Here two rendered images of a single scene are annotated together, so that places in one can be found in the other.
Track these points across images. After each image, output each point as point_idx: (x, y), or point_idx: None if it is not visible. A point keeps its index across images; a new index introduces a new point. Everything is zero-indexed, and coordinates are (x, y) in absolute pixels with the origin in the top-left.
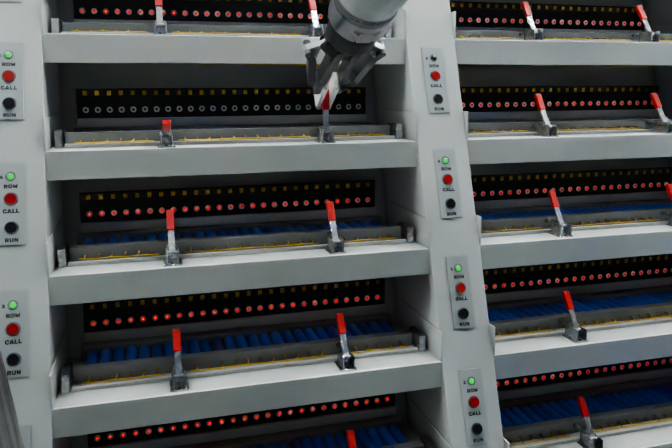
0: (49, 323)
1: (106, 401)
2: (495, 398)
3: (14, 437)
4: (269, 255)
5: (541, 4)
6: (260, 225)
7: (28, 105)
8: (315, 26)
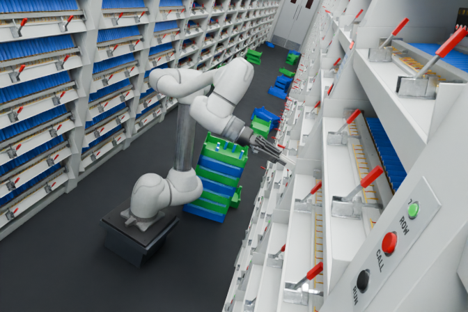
0: (273, 180)
1: (262, 205)
2: (230, 310)
3: (178, 160)
4: (274, 205)
5: None
6: None
7: (295, 125)
8: (306, 136)
